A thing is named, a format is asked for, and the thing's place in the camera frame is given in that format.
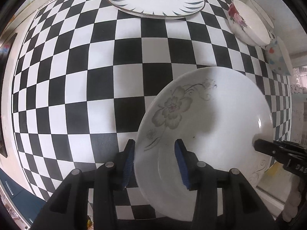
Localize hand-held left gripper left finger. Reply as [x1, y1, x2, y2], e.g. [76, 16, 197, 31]
[31, 139, 136, 230]

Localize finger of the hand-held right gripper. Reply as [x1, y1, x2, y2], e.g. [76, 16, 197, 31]
[254, 138, 307, 160]

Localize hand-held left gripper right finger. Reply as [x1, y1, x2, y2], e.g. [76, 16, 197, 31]
[174, 139, 279, 230]

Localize white plate with grey flower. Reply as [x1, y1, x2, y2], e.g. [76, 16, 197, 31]
[134, 67, 274, 222]

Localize light blue bowl with hearts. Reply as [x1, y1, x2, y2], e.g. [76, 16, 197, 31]
[265, 36, 293, 76]

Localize white bowl with red flowers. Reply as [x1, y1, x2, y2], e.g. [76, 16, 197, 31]
[227, 0, 271, 47]

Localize white bowl with dark rim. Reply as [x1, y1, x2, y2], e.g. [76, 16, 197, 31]
[247, 0, 276, 37]

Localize person's right hand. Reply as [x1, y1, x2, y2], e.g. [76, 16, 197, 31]
[282, 179, 303, 223]

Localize patterned frosted window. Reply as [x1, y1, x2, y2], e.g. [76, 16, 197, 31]
[286, 53, 307, 149]

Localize black and white checkered tablecloth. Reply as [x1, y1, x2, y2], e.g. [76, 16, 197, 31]
[11, 0, 292, 222]

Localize blue cabinet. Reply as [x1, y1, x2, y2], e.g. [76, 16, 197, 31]
[0, 168, 57, 230]

